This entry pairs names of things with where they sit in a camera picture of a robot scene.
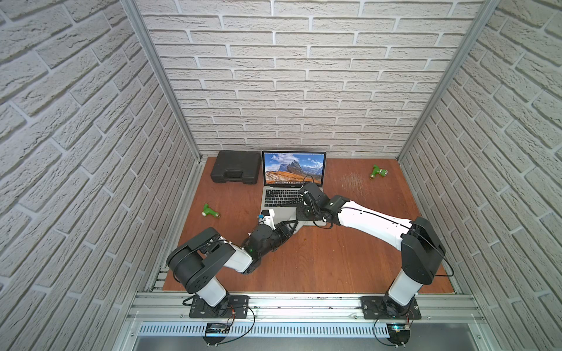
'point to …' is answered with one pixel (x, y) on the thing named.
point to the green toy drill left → (208, 210)
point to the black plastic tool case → (237, 165)
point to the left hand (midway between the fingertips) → (300, 222)
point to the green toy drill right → (377, 170)
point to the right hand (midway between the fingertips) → (299, 211)
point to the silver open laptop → (284, 173)
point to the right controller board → (399, 333)
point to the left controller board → (216, 333)
